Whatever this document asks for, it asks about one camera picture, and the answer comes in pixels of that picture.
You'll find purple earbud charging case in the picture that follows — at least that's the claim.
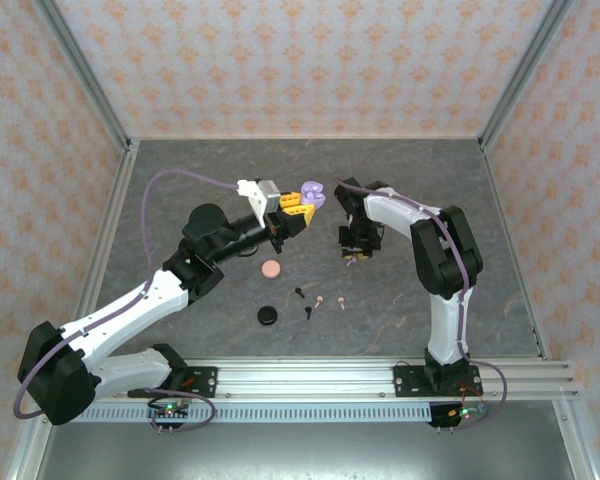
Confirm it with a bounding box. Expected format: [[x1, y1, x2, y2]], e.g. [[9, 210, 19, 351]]
[[299, 179, 327, 211]]

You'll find small control circuit board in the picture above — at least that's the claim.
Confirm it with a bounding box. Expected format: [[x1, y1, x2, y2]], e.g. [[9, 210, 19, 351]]
[[147, 397, 190, 420], [429, 403, 489, 429]]

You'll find aluminium table edge rail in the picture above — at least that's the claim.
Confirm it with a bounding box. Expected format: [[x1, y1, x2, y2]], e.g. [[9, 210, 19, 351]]
[[479, 139, 600, 480], [4, 139, 141, 480]]

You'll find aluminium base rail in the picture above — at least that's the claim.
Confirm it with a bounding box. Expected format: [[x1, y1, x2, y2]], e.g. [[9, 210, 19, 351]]
[[99, 357, 580, 401]]

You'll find slotted grey cable duct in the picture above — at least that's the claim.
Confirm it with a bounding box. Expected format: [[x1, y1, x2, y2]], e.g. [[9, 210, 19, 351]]
[[77, 402, 434, 425]]

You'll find aluminium frame post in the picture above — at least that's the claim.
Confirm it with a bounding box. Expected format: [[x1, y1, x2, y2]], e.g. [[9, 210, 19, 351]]
[[32, 0, 134, 151], [478, 0, 577, 151]]

